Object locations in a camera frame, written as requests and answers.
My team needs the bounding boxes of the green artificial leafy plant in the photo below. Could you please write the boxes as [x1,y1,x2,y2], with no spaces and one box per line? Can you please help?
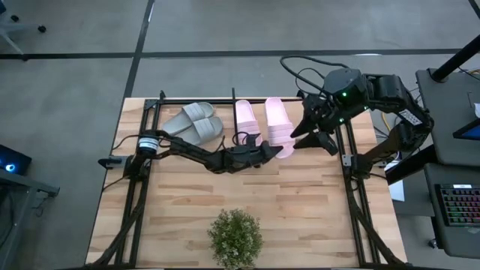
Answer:
[207,208,265,270]

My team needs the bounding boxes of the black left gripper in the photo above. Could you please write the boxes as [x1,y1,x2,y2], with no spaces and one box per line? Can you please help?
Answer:
[204,133,284,174]

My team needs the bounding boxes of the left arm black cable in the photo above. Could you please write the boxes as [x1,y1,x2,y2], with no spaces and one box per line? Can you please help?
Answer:
[231,130,251,148]

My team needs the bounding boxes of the black round pole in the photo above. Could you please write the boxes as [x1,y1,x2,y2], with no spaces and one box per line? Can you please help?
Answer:
[430,33,480,83]

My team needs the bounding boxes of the tablet with blue screen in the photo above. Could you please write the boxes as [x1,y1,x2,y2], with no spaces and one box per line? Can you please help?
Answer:
[452,118,480,142]

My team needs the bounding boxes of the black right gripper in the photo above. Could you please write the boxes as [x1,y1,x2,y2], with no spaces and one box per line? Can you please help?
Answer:
[290,93,348,150]

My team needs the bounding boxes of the black aluminium rig frame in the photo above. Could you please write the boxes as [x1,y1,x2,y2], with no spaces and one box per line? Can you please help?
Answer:
[85,89,410,270]

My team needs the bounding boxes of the black device with blue light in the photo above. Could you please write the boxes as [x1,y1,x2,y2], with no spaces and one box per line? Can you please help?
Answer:
[0,144,33,176]

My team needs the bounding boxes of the grey side desk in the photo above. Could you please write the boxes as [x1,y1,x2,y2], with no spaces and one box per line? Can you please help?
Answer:
[423,163,480,260]
[415,68,480,168]

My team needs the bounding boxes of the white paper sheet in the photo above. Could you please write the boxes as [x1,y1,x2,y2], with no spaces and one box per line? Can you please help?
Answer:
[388,160,407,203]

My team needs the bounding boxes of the wooden shelf with black frame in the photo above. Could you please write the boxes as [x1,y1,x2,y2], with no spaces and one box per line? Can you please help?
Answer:
[157,88,305,151]

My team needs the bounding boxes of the pink foam slide sandal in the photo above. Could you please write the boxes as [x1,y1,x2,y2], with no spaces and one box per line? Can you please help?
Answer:
[235,99,263,147]
[264,96,296,159]

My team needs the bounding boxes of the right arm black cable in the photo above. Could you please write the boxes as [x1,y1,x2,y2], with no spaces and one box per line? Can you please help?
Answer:
[279,55,352,99]

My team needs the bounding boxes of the grey foam slide sandal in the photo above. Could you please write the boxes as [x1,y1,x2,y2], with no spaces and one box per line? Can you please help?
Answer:
[160,101,215,136]
[183,115,225,146]

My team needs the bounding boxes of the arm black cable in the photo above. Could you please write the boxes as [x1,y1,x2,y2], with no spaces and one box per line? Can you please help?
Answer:
[231,130,251,148]
[279,55,352,99]

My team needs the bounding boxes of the office chair wheeled base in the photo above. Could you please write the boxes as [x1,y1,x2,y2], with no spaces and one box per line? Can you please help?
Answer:
[0,13,48,62]

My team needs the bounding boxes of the backlit rainbow keyboard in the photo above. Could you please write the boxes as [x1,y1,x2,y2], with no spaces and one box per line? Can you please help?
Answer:
[434,183,480,228]

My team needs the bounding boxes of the grey metal side table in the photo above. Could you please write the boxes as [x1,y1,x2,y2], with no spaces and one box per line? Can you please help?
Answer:
[0,168,61,270]

